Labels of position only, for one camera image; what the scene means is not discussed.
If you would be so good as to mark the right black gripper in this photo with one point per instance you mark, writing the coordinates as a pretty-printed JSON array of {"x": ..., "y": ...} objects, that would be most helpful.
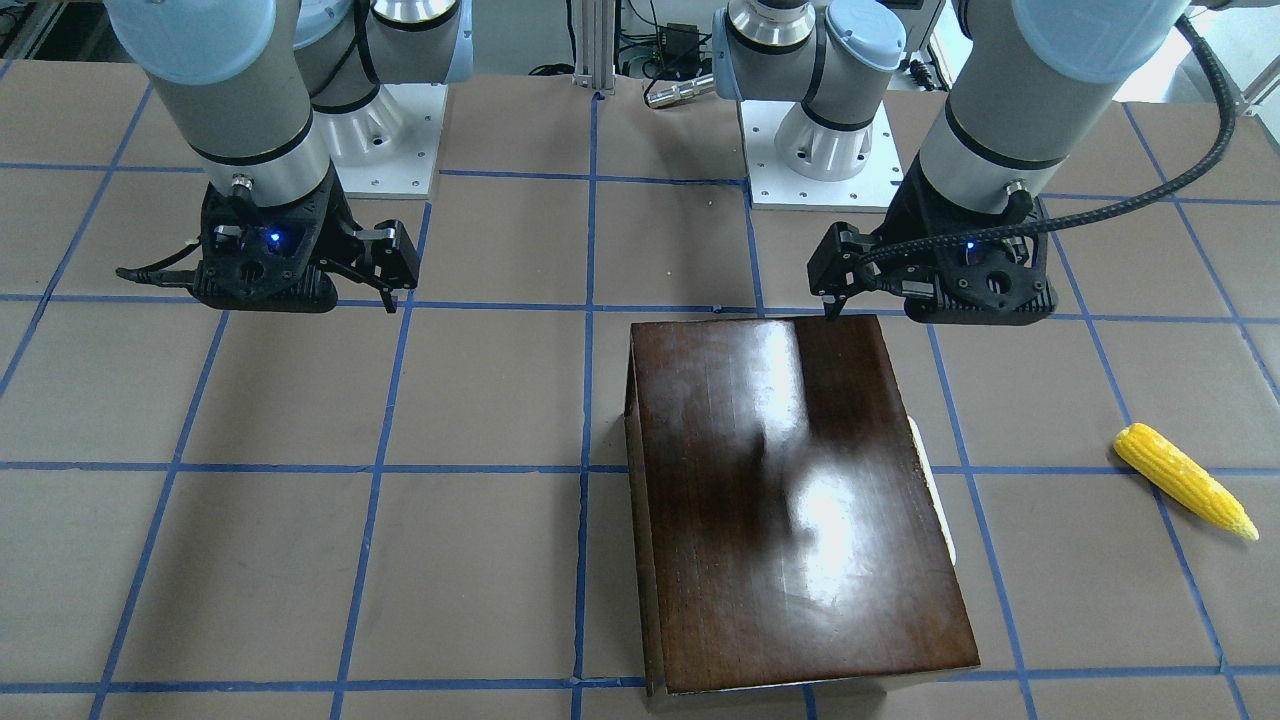
[{"x": 341, "y": 232}]

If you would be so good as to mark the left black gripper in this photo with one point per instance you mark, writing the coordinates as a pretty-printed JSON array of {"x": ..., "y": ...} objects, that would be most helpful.
[{"x": 905, "y": 233}]

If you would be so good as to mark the wooden drawer with white handle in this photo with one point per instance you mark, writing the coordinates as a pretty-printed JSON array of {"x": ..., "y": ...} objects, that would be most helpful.
[{"x": 930, "y": 482}]

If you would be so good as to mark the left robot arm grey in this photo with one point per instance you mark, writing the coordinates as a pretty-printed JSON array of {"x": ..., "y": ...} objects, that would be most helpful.
[{"x": 959, "y": 242}]

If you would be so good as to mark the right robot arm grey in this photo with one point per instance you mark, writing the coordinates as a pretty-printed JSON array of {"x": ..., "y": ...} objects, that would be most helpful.
[{"x": 274, "y": 97}]

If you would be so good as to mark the dark wooden drawer cabinet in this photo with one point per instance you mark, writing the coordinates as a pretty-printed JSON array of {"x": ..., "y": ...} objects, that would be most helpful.
[{"x": 783, "y": 532}]

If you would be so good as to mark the yellow corn cob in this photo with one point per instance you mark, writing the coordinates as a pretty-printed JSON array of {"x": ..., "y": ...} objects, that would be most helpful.
[{"x": 1167, "y": 467}]

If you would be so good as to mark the silver metal cylinder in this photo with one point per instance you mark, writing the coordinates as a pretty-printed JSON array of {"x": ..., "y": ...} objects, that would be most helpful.
[{"x": 681, "y": 91}]

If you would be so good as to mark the black electronics box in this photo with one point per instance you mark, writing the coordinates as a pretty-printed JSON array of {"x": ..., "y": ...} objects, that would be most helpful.
[{"x": 678, "y": 49}]

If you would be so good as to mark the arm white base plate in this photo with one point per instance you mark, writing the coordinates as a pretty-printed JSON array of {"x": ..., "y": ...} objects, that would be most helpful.
[
  {"x": 794, "y": 164},
  {"x": 389, "y": 148}
]

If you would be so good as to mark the aluminium frame post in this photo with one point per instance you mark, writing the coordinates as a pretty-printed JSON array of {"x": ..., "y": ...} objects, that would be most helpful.
[{"x": 594, "y": 27}]

